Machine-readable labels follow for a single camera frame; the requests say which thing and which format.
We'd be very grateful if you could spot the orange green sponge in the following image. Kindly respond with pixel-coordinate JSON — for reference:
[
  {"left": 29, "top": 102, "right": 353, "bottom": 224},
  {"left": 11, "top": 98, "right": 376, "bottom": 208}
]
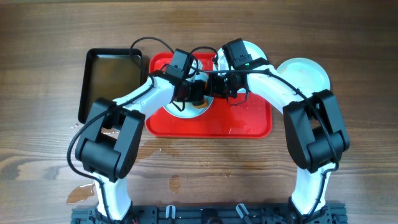
[{"left": 192, "top": 80, "right": 208, "bottom": 108}]

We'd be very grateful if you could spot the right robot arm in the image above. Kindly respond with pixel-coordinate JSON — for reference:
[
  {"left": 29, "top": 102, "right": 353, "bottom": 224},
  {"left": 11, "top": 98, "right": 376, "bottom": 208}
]
[{"left": 208, "top": 39, "right": 349, "bottom": 223}]

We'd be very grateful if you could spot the red plastic tray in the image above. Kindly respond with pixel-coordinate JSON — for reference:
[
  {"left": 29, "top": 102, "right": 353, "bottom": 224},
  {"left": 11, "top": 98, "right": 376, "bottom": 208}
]
[{"left": 144, "top": 51, "right": 274, "bottom": 139}]

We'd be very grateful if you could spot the black water tray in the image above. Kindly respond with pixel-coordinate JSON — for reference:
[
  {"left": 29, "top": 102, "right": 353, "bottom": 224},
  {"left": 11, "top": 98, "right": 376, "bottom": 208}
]
[{"left": 78, "top": 48, "right": 144, "bottom": 123}]

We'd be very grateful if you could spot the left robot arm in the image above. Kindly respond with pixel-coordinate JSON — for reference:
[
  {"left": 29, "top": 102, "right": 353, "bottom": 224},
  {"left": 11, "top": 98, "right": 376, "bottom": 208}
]
[{"left": 67, "top": 49, "right": 204, "bottom": 223}]

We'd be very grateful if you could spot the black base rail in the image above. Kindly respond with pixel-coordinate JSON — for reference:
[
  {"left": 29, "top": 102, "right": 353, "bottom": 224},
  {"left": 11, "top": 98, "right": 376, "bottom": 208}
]
[{"left": 70, "top": 203, "right": 348, "bottom": 224}]

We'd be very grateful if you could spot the white plate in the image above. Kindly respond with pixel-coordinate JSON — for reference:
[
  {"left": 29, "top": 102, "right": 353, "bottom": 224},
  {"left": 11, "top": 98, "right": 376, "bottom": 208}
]
[
  {"left": 164, "top": 72, "right": 214, "bottom": 119},
  {"left": 213, "top": 39, "right": 268, "bottom": 71},
  {"left": 277, "top": 57, "right": 331, "bottom": 93}
]

